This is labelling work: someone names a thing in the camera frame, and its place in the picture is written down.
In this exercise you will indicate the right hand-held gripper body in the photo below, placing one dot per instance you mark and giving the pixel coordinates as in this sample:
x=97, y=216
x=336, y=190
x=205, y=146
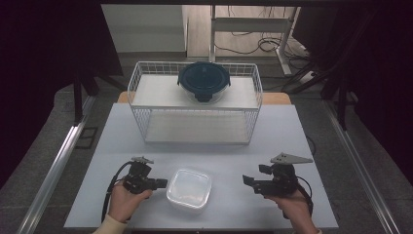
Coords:
x=282, y=182

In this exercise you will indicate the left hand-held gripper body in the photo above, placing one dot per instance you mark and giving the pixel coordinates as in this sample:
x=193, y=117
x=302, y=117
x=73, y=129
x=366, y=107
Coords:
x=138, y=180

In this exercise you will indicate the square clear plastic container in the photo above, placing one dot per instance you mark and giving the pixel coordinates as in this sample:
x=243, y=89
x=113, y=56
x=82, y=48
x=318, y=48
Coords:
x=189, y=190

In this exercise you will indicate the round dark blue lidded container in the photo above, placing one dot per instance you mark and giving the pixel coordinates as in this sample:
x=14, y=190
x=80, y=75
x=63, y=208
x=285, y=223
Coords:
x=204, y=79

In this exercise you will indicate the person's left hand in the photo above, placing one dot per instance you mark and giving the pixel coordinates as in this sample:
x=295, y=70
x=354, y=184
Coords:
x=123, y=203

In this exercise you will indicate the person's right hand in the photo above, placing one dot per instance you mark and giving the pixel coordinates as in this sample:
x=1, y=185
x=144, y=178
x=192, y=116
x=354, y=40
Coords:
x=297, y=211

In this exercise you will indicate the wooden table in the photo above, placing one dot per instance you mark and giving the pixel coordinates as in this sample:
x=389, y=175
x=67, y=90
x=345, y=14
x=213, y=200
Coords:
x=276, y=98

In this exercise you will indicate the black metal stand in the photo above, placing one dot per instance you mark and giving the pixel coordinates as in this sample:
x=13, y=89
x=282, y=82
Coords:
x=78, y=97
x=341, y=100

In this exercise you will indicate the white power strip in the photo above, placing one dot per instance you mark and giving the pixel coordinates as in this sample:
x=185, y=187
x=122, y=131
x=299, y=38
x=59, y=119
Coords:
x=307, y=76

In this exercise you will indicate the white cabinet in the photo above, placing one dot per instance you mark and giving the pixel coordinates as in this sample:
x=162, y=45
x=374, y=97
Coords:
x=146, y=29

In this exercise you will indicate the black floor bracket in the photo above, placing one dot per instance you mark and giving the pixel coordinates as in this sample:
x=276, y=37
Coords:
x=87, y=138

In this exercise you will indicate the aluminium rail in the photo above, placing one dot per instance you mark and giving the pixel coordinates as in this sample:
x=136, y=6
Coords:
x=357, y=169
x=53, y=172

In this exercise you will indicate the white metal desk frame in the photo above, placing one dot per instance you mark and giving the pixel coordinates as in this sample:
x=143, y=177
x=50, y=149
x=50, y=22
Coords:
x=250, y=24

